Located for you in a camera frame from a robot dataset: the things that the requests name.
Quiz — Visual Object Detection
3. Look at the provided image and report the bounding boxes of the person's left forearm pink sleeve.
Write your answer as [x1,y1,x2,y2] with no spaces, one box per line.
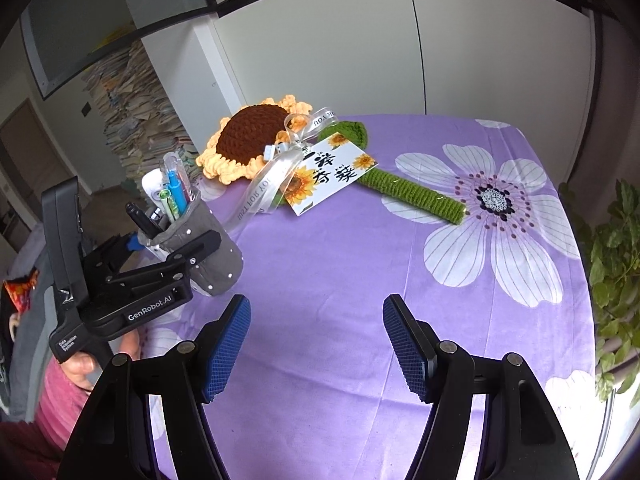
[35,352,96,450]

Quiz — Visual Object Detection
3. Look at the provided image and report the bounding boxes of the green potted plant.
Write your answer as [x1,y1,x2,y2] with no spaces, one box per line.
[559,180,639,406]

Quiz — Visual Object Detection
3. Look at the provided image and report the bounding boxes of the white correction tape dispenser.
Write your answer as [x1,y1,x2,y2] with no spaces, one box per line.
[141,168,165,208]

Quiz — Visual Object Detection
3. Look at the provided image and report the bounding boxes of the person's left hand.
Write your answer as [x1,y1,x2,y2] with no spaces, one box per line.
[60,328,141,392]

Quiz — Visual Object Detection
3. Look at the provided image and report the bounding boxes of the black marker pen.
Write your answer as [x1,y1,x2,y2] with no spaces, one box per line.
[125,202,162,240]

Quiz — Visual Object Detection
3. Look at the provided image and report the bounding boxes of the blue pen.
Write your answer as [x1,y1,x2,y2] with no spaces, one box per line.
[167,169,189,216]

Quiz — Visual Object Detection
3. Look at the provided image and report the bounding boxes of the clear translucent pen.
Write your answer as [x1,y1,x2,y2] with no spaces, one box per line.
[163,152,183,174]

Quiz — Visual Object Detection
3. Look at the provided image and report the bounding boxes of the black slim pen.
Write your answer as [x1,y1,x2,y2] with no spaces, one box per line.
[146,206,169,231]

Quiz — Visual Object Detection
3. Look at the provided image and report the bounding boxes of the stack of books on floor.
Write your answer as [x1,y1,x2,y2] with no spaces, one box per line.
[82,41,200,184]

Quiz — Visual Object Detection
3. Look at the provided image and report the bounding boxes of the sunflower greeting card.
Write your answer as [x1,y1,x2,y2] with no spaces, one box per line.
[283,132,378,217]

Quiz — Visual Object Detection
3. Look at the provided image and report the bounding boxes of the purple floral tablecloth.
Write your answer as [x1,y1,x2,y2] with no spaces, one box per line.
[134,112,601,480]

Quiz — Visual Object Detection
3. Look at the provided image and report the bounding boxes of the crochet sunflower with green stem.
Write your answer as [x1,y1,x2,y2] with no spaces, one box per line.
[196,94,465,231]

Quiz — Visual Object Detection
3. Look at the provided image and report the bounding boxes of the white bookshelf cabinet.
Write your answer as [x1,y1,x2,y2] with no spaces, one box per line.
[18,0,597,182]

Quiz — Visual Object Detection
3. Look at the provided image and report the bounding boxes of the pink checkered pen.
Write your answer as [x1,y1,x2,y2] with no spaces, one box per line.
[176,158,195,203]

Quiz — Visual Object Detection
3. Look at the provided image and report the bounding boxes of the light green pen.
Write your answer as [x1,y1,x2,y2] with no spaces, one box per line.
[158,188,180,223]

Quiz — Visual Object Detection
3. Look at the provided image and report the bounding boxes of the grey white fabric pen holder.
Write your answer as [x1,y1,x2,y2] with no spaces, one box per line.
[138,192,243,296]

